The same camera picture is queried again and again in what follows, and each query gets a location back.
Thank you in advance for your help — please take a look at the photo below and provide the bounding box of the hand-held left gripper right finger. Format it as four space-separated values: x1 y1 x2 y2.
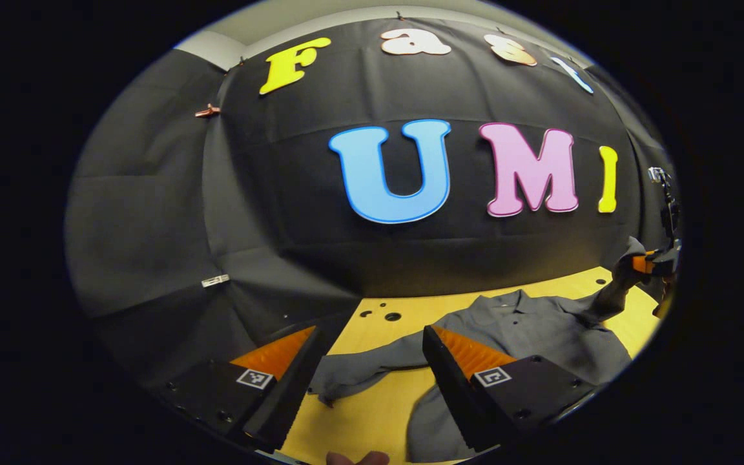
422 325 599 453

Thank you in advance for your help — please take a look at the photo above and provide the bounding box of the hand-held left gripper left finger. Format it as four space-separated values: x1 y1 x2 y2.
162 325 329 454

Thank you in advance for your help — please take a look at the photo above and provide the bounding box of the grey button shirt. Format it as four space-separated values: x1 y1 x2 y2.
307 236 647 463

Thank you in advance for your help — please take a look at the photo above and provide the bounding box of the black backdrop cloth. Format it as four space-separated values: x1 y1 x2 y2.
65 10 679 388

